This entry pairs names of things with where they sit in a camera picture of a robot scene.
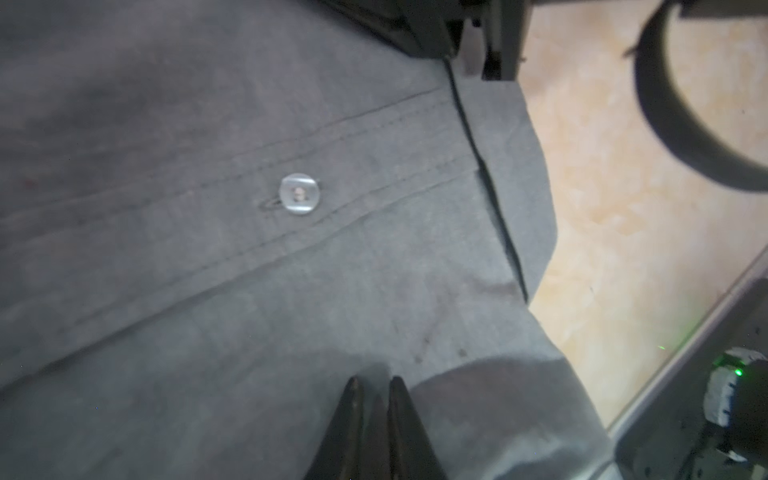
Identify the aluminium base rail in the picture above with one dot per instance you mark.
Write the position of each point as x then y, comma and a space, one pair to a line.
664, 433

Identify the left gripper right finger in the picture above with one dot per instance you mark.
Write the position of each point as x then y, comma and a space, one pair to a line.
411, 456

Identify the grey long sleeve shirt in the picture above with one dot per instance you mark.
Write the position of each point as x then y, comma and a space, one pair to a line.
215, 213

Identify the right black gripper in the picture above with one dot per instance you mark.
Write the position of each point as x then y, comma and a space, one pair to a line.
433, 28

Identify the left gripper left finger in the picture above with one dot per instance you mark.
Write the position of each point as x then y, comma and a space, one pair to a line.
339, 454

